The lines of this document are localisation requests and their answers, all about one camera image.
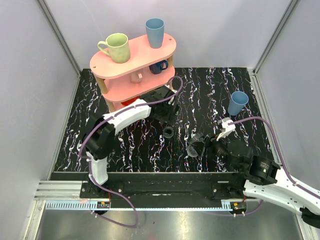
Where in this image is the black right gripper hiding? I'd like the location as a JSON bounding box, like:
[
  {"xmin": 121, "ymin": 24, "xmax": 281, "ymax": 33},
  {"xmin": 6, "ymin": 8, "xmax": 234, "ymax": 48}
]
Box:
[{"xmin": 190, "ymin": 129, "xmax": 242, "ymax": 172}]

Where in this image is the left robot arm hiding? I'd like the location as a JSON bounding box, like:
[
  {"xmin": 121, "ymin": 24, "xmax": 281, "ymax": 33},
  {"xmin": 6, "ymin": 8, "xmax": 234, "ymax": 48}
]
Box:
[{"xmin": 78, "ymin": 85, "xmax": 182, "ymax": 198}]

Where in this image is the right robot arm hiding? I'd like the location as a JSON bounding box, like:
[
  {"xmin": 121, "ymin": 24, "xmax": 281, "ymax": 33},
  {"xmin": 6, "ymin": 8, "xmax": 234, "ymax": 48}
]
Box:
[{"xmin": 205, "ymin": 137, "xmax": 320, "ymax": 228}]

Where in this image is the orange bowl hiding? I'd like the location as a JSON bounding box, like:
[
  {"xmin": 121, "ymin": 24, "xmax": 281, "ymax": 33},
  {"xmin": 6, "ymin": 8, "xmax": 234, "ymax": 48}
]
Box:
[{"xmin": 121, "ymin": 98, "xmax": 136, "ymax": 106}]

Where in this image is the dark blue mug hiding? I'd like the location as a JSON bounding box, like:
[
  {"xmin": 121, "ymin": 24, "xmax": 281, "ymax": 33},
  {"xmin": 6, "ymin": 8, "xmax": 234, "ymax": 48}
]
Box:
[{"xmin": 149, "ymin": 60, "xmax": 169, "ymax": 75}]

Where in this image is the pink three-tier shelf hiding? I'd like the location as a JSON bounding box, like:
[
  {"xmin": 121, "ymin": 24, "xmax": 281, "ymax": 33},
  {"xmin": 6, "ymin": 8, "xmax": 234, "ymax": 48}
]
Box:
[{"xmin": 89, "ymin": 33, "xmax": 177, "ymax": 112}]

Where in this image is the pink mug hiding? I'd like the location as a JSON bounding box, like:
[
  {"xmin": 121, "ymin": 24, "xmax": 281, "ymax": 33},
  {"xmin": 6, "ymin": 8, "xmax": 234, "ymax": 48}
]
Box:
[{"xmin": 130, "ymin": 71, "xmax": 143, "ymax": 84}]

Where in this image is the blue tumbler on table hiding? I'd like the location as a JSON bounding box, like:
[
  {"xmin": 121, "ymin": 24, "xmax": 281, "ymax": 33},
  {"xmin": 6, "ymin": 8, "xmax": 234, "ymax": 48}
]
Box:
[{"xmin": 227, "ymin": 91, "xmax": 249, "ymax": 116}]

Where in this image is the green mug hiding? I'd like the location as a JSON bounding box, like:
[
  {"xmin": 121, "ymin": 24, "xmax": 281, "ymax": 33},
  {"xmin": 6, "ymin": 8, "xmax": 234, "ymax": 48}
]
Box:
[{"xmin": 97, "ymin": 33, "xmax": 131, "ymax": 64}]

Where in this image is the blue tumbler on shelf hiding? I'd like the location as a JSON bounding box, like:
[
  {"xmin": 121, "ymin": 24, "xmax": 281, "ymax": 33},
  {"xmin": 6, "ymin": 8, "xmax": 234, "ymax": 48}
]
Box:
[{"xmin": 145, "ymin": 18, "xmax": 165, "ymax": 49}]

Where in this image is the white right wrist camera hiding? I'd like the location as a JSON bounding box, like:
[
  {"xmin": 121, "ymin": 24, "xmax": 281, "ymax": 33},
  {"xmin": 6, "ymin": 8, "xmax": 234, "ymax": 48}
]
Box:
[{"xmin": 216, "ymin": 117, "xmax": 236, "ymax": 141}]

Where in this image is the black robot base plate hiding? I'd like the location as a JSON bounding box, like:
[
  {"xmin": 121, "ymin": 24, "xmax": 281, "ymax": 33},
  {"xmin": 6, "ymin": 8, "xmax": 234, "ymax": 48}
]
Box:
[{"xmin": 102, "ymin": 172, "xmax": 246, "ymax": 202}]

